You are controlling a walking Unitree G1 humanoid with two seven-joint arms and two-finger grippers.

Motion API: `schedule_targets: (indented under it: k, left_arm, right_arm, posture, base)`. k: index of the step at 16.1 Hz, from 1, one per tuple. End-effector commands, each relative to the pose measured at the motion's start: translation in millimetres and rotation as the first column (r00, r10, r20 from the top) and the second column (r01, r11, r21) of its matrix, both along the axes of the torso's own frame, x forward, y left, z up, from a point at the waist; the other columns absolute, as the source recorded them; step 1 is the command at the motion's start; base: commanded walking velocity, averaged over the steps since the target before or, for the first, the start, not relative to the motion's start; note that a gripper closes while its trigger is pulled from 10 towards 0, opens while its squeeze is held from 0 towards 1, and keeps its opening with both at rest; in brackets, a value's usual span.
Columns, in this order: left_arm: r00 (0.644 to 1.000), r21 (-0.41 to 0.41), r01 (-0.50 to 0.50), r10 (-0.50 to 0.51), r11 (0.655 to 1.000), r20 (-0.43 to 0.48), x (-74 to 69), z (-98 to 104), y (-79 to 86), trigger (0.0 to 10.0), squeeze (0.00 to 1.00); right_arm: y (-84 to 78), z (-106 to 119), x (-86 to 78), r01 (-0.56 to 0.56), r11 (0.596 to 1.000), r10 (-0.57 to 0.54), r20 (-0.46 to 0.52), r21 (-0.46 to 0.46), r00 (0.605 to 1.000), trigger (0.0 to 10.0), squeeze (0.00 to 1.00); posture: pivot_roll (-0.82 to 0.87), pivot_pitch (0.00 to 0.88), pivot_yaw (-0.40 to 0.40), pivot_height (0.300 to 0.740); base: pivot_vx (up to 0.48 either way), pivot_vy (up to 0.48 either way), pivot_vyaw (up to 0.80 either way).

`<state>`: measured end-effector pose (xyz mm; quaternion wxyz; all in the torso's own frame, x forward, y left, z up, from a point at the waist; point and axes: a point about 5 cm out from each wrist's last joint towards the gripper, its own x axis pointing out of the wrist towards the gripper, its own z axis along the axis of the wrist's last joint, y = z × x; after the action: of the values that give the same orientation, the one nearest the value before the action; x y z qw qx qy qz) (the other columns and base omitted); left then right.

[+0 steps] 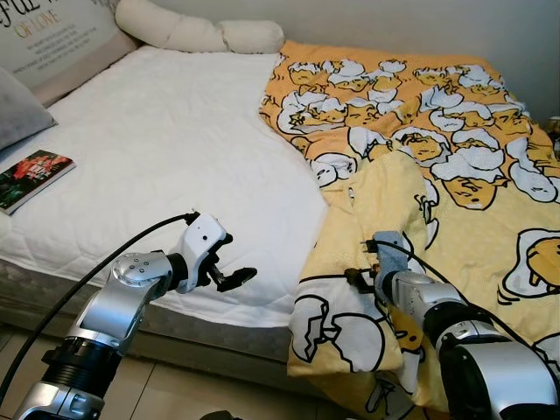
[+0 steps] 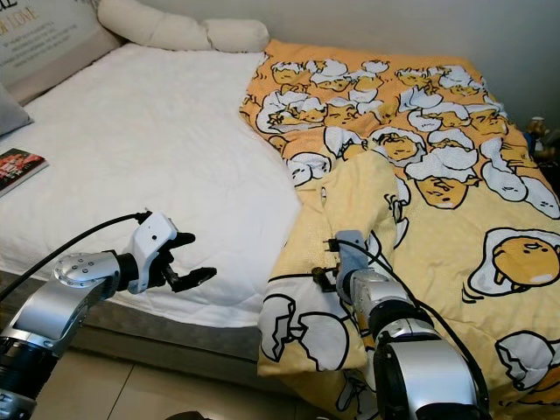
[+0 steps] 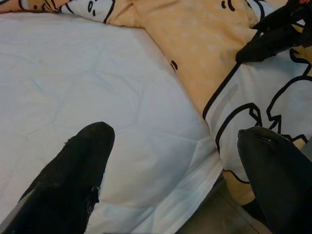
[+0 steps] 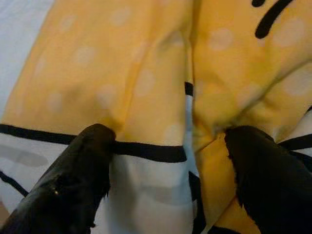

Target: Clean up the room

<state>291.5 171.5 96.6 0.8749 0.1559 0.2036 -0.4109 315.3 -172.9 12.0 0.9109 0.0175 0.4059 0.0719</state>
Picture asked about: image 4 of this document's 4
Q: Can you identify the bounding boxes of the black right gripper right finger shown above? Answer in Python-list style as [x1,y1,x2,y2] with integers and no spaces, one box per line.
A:
[224,125,312,234]

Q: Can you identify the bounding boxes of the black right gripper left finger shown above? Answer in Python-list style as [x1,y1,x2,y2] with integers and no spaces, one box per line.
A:
[0,123,117,234]

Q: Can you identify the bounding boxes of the yellow orange cartoon blanket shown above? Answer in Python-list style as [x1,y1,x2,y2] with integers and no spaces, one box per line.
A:
[0,0,312,234]

